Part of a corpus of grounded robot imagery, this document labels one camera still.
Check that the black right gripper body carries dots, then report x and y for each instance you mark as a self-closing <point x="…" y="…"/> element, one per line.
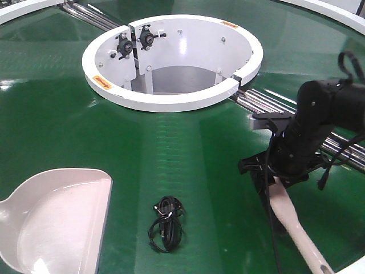
<point x="289" y="158"/>

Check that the pink brush with black bristles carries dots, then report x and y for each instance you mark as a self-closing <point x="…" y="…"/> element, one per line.
<point x="278" y="203"/>

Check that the pink plastic dustpan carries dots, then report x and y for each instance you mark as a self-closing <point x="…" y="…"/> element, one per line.
<point x="54" y="221"/>

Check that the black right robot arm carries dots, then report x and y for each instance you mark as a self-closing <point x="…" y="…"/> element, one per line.
<point x="322" y="105"/>

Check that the green conveyor belt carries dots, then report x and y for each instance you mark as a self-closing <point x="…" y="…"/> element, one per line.
<point x="51" y="118"/>

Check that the black bearing right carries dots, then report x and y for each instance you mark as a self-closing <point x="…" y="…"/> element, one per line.
<point x="146" y="37"/>

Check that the black bearing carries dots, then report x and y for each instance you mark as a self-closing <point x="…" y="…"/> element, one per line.
<point x="124" y="47"/>
<point x="146" y="37"/>

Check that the black bearing left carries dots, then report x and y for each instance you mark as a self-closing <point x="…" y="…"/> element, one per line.
<point x="124" y="47"/>

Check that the far metal rollers gap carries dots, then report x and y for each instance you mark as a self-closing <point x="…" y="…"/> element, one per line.
<point x="88" y="15"/>

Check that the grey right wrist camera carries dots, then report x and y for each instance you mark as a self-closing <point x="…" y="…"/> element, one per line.
<point x="275" y="121"/>

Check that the white outer rail right segment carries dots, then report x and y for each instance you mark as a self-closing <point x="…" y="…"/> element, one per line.
<point x="348" y="13"/>

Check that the white rail segment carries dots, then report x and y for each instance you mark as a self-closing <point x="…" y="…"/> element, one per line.
<point x="348" y="13"/>
<point x="24" y="7"/>

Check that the white outer rail left segment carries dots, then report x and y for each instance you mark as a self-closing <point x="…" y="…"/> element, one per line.
<point x="24" y="7"/>

